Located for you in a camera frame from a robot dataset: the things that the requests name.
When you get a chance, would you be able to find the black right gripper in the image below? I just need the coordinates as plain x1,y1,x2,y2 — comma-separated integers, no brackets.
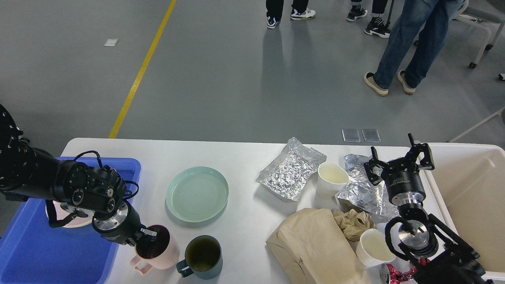
364,133,435,206

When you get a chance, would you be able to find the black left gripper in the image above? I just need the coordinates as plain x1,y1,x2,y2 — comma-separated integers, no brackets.
92,201,158,246

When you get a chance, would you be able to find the pink mug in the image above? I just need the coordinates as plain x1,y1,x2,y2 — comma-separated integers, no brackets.
129,225,180,275

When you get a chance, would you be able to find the dark teal mug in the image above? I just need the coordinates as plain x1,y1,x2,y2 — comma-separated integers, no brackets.
176,235,223,279

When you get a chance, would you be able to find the mint green plate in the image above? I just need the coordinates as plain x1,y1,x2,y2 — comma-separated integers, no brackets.
165,166,229,223

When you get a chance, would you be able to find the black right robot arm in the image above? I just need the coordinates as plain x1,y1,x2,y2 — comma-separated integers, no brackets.
364,134,494,284

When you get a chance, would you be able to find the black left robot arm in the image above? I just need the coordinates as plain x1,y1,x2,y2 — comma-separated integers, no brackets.
0,106,159,246

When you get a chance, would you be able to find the crumpled foil sheet right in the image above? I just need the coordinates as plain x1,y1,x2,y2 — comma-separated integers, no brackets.
336,153,399,223

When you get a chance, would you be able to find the crumpled foil sheet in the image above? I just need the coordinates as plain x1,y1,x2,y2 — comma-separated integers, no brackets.
336,153,399,223
255,137,327,202

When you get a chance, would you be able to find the beige plastic bin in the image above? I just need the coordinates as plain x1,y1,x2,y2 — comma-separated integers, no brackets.
427,143,505,280

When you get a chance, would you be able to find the white paper cup upper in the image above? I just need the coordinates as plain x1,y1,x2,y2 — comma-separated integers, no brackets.
316,161,350,199

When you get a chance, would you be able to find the white paper cup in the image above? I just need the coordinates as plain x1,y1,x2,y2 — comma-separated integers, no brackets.
316,161,350,199
355,228,396,268

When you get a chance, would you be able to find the crumpled brown napkin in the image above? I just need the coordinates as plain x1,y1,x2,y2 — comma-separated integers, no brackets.
333,209,377,242

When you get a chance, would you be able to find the white paper cup lower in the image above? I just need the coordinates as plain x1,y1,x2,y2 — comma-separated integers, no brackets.
355,228,396,268

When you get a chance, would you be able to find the pink plate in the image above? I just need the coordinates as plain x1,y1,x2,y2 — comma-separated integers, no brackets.
45,200,95,228

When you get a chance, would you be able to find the red candy wrapper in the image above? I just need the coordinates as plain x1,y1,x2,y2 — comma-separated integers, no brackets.
380,262,418,284

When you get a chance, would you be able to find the blue plastic tray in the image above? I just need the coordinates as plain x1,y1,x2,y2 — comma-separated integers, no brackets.
1,158,140,284

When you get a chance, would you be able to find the brown paper bag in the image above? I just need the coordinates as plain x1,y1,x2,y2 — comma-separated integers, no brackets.
266,208,371,284

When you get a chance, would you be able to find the crumpled foil sheet left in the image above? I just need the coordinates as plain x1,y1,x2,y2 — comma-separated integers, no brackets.
255,137,327,202

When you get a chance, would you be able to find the person in blue jeans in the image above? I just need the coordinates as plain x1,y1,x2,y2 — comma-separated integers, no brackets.
364,0,464,96

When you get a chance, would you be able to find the white office chair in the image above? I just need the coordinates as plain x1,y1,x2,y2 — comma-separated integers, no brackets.
454,0,505,69

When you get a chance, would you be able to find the person in black trousers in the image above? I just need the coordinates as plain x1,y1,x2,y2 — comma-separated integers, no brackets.
266,0,316,30

